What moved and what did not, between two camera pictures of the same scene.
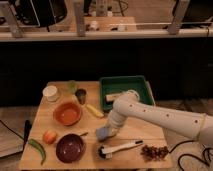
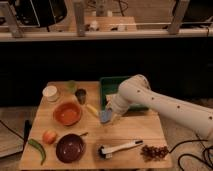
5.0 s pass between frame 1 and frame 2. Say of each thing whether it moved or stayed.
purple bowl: stayed
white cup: stayed
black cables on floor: stayed
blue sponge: moved
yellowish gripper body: moved
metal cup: stayed
